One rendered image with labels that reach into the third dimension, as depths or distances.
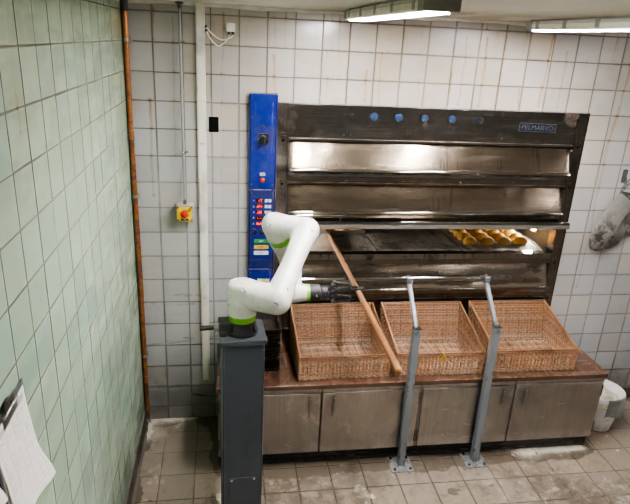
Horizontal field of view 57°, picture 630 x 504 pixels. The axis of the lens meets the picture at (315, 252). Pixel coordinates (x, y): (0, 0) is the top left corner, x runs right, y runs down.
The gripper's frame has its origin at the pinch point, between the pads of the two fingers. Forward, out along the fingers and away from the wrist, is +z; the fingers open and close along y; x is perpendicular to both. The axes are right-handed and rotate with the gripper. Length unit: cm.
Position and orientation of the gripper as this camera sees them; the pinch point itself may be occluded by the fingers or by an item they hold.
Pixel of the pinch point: (357, 291)
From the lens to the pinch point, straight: 314.8
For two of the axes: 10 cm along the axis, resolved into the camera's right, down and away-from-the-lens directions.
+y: -0.5, 9.4, 3.4
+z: 9.9, 0.0, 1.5
